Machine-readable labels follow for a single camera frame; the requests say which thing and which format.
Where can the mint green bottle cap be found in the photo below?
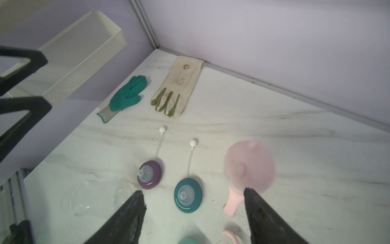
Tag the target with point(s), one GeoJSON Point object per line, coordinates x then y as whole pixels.
{"type": "Point", "coordinates": [188, 240]}

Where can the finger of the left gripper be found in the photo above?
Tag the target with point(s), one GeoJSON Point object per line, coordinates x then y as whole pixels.
{"type": "Point", "coordinates": [36, 108]}
{"type": "Point", "coordinates": [35, 60]}

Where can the clear baby bottle far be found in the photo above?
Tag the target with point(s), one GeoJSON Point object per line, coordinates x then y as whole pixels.
{"type": "Point", "coordinates": [95, 198]}

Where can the lower white mesh shelf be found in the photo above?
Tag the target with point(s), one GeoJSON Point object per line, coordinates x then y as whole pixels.
{"type": "Point", "coordinates": [73, 55]}

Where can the purple nipple collar far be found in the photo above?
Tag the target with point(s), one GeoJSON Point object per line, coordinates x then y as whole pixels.
{"type": "Point", "coordinates": [150, 172]}

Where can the beige glove green fingertips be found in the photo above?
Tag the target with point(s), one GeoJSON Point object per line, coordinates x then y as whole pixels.
{"type": "Point", "coordinates": [173, 94]}

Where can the teal nipple collar with straw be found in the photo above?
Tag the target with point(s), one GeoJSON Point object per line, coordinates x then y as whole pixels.
{"type": "Point", "coordinates": [188, 192]}

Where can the green rubber glove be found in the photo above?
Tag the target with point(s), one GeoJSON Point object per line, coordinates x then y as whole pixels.
{"type": "Point", "coordinates": [126, 96]}

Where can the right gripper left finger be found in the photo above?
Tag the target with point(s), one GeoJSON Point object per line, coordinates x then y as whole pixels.
{"type": "Point", "coordinates": [125, 226]}

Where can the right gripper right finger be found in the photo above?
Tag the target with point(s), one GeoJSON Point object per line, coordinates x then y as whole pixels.
{"type": "Point", "coordinates": [266, 225]}

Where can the pink bottle cap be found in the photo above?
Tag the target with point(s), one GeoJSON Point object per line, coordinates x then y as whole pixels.
{"type": "Point", "coordinates": [248, 164]}

